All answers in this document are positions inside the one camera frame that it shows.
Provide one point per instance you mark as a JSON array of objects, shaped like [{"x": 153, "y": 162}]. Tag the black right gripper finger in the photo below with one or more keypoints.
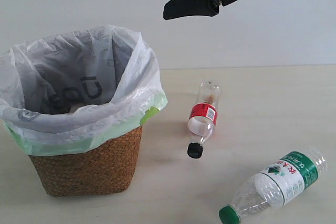
[{"x": 185, "y": 8}]

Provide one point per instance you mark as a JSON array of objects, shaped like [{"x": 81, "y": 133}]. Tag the red label cola bottle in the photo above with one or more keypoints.
[{"x": 203, "y": 117}]

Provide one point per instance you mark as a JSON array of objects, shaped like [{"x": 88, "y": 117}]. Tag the green label water bottle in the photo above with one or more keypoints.
[{"x": 275, "y": 185}]

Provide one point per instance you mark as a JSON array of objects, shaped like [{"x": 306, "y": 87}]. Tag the brown pulp cardboard tray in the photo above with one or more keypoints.
[{"x": 75, "y": 107}]

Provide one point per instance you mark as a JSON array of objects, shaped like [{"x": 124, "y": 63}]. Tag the white plastic bag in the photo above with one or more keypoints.
[{"x": 109, "y": 69}]

